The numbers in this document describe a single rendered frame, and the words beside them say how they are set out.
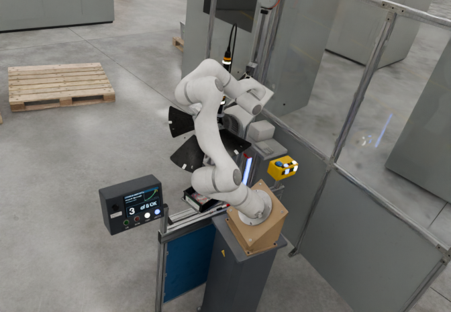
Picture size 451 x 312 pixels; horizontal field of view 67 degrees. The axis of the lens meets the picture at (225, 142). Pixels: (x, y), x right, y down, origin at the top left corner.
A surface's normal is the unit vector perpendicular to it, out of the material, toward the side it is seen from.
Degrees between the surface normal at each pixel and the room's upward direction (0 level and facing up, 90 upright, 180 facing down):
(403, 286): 90
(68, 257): 0
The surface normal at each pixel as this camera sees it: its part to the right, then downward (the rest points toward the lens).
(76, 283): 0.14, -0.81
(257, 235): -0.52, -0.47
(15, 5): 0.68, 0.49
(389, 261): -0.82, 0.22
